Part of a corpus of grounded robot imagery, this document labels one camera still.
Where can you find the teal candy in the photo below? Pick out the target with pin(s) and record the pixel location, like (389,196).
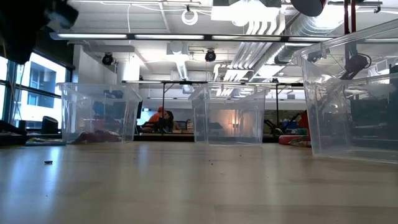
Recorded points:
(43,142)

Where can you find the clear plastic bin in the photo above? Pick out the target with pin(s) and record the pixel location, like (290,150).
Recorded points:
(93,96)
(228,102)
(351,124)

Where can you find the window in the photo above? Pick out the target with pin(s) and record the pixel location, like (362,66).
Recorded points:
(40,81)

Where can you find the long ceiling light strip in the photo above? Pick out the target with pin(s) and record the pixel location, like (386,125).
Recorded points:
(93,36)

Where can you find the black ceiling spotlight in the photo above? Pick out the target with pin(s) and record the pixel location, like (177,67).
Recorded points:
(210,56)
(107,59)

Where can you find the black chair back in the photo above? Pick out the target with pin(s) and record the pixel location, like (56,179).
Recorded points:
(49,126)

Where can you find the small black debris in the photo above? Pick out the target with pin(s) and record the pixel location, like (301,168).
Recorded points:
(48,162)

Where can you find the lit computer screen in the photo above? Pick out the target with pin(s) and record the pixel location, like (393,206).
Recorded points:
(144,116)

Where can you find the person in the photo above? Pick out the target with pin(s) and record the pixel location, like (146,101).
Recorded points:
(168,121)
(154,117)

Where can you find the white ceiling unit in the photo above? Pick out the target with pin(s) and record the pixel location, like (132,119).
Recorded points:
(242,11)

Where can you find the white ceiling pipes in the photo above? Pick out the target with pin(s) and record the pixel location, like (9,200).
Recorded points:
(248,53)

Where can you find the red desk lamp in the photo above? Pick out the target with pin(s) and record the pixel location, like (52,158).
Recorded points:
(346,15)

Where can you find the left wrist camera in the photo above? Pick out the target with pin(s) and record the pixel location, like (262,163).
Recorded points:
(62,15)

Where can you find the silver air duct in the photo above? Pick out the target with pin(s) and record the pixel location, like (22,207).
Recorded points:
(292,46)

